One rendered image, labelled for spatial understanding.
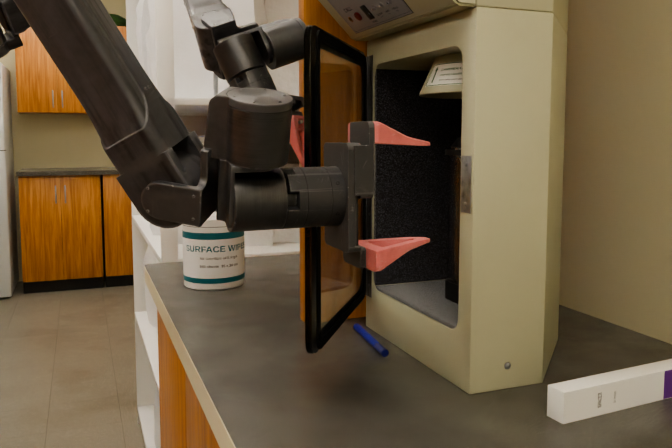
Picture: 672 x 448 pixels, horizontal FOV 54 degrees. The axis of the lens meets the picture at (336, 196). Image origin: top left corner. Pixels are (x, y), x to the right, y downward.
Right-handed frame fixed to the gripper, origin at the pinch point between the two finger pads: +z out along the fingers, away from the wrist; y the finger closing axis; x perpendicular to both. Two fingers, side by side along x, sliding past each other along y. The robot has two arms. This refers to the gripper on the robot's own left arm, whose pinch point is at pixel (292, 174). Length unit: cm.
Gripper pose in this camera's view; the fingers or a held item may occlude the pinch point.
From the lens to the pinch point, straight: 89.6
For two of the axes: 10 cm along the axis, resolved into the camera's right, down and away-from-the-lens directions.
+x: -2.7, 0.9, -9.6
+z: 4.2, 9.1, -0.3
